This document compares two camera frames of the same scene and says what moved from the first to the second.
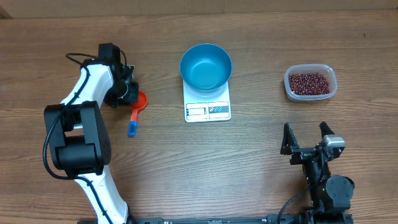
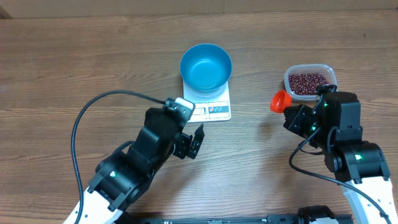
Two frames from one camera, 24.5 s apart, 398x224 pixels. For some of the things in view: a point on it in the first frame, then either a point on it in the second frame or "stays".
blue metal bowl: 205,68 stays
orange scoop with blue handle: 136,107 to 280,100
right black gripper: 290,147 to 296,117
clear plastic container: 308,82 stays
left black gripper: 134,87 to 184,140
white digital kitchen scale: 206,107 stays
